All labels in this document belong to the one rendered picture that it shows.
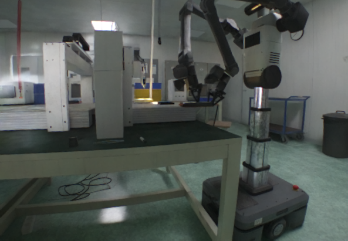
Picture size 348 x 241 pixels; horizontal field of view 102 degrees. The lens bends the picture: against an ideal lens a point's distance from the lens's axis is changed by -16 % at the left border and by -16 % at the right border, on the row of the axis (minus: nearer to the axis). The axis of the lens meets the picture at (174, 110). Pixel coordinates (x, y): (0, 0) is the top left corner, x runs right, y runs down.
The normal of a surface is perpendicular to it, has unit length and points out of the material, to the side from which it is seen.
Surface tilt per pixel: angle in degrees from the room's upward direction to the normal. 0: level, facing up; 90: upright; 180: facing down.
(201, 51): 90
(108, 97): 90
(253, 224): 90
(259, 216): 45
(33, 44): 90
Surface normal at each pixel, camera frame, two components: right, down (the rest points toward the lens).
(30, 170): 0.29, 0.10
